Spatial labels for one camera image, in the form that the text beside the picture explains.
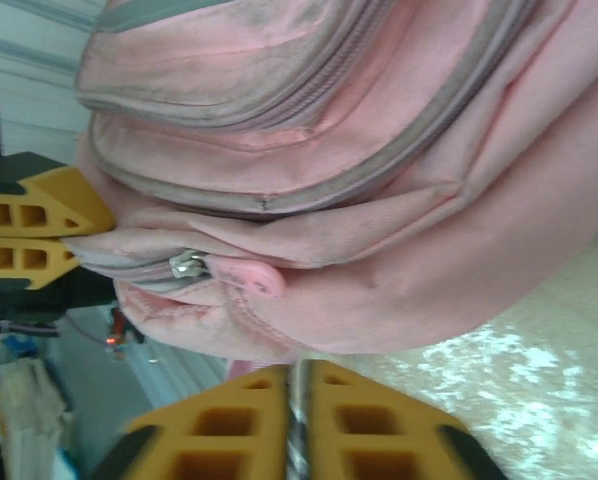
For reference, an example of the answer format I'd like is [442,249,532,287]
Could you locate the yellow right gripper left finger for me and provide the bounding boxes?
[89,363,291,480]

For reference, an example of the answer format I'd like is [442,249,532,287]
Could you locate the pink school backpack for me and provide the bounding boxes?
[71,0,598,381]

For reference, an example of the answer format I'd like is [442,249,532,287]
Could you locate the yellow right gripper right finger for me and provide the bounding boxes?
[302,360,504,480]

